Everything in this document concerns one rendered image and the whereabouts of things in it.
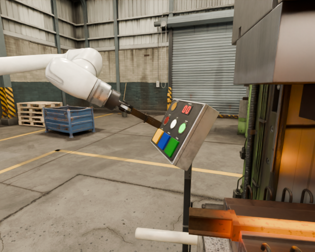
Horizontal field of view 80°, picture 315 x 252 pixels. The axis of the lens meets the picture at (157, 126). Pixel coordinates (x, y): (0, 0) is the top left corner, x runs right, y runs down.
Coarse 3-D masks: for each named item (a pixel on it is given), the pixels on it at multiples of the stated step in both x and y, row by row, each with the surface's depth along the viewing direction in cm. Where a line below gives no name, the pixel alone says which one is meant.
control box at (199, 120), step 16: (176, 112) 94; (192, 112) 80; (208, 112) 76; (160, 128) 102; (176, 128) 86; (192, 128) 75; (208, 128) 77; (192, 144) 77; (176, 160) 76; (192, 160) 78
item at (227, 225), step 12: (192, 216) 37; (204, 216) 36; (216, 216) 36; (228, 216) 36; (240, 216) 38; (192, 228) 38; (204, 228) 38; (216, 228) 37; (228, 228) 37; (240, 228) 36; (252, 228) 35; (264, 228) 35; (276, 228) 35; (288, 228) 35; (300, 228) 35; (312, 228) 35
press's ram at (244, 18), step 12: (240, 0) 39; (252, 0) 32; (264, 0) 27; (276, 0) 25; (288, 0) 22; (240, 12) 39; (252, 12) 32; (264, 12) 27; (240, 24) 39; (252, 24) 32; (240, 36) 41
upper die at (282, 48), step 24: (312, 0) 22; (264, 24) 27; (288, 24) 23; (312, 24) 22; (240, 48) 38; (264, 48) 27; (288, 48) 23; (312, 48) 23; (240, 72) 38; (264, 72) 27; (288, 72) 24; (312, 72) 23
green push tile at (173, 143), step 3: (171, 138) 84; (171, 141) 83; (174, 141) 80; (177, 141) 78; (168, 144) 84; (171, 144) 82; (174, 144) 79; (177, 144) 78; (168, 147) 83; (171, 147) 80; (174, 147) 78; (165, 150) 84; (168, 150) 81; (171, 150) 79; (174, 150) 78; (168, 153) 80; (171, 153) 78; (171, 156) 78
